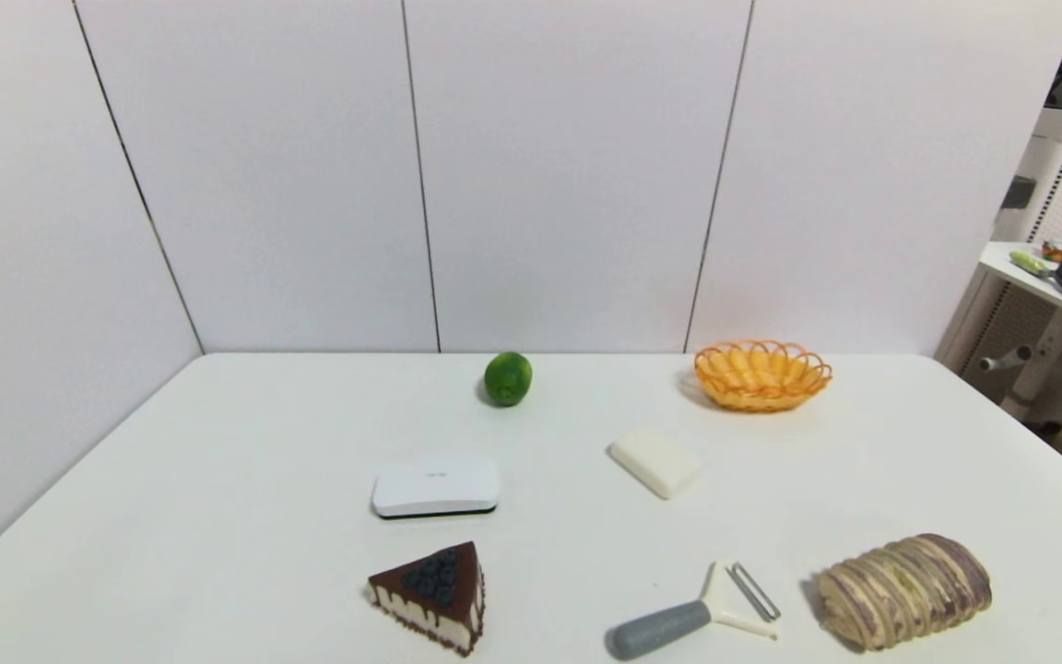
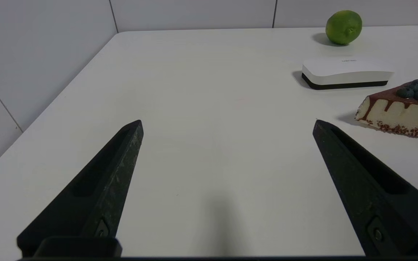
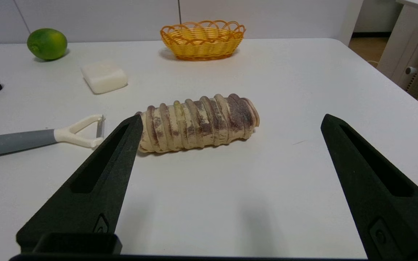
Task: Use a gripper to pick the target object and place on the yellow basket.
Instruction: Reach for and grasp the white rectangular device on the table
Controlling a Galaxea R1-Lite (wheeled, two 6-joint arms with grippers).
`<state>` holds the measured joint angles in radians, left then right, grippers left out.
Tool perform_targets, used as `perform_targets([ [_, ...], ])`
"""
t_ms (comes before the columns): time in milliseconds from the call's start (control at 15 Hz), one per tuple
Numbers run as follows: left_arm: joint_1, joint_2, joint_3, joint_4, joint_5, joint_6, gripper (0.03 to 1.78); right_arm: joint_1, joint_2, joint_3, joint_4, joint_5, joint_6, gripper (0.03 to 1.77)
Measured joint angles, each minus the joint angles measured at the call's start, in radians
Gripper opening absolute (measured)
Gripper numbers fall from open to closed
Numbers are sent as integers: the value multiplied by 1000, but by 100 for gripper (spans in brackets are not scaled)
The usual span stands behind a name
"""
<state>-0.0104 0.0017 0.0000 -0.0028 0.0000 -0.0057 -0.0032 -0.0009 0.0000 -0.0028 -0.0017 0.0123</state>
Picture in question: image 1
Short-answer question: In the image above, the white box with black base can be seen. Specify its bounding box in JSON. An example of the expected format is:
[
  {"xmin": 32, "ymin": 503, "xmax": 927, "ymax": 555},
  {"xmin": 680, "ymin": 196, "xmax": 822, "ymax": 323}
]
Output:
[{"xmin": 372, "ymin": 454, "xmax": 502, "ymax": 520}]

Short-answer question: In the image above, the yellow woven plastic basket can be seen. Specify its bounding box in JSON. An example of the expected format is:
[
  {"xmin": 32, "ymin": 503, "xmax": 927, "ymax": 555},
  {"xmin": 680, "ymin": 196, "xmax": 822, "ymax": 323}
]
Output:
[{"xmin": 694, "ymin": 339, "xmax": 833, "ymax": 413}]

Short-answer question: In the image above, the green lime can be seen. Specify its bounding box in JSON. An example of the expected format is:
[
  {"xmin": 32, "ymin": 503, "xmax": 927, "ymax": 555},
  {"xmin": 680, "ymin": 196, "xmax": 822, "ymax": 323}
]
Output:
[{"xmin": 483, "ymin": 351, "xmax": 534, "ymax": 408}]

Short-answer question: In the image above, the white soap bar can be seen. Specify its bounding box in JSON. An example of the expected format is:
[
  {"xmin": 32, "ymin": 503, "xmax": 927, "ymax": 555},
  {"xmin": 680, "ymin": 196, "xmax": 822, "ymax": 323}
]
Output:
[{"xmin": 608, "ymin": 426, "xmax": 703, "ymax": 501}]

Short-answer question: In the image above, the chocolate blueberry cake slice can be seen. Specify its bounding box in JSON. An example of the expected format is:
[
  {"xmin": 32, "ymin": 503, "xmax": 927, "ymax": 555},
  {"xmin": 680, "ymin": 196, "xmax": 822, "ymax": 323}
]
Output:
[{"xmin": 366, "ymin": 540, "xmax": 487, "ymax": 658}]

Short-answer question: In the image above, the purple swirl bread loaf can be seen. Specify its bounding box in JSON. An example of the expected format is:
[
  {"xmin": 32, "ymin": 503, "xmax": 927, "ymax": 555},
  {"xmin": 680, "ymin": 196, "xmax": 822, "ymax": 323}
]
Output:
[{"xmin": 815, "ymin": 533, "xmax": 994, "ymax": 653}]

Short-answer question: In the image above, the white side table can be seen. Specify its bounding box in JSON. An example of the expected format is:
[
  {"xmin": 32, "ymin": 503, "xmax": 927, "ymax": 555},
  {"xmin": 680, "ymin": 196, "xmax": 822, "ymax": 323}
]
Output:
[{"xmin": 979, "ymin": 242, "xmax": 1062, "ymax": 427}]

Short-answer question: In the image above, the grey handled white peeler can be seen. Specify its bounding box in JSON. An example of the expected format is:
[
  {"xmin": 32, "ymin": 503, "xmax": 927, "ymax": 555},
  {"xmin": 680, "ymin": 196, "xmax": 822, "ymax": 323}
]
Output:
[{"xmin": 607, "ymin": 561, "xmax": 783, "ymax": 661}]

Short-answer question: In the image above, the white table crank handle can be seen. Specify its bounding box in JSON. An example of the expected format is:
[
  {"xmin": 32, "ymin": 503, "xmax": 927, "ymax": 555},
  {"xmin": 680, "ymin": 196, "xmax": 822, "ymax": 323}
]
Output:
[{"xmin": 980, "ymin": 345, "xmax": 1035, "ymax": 373}]

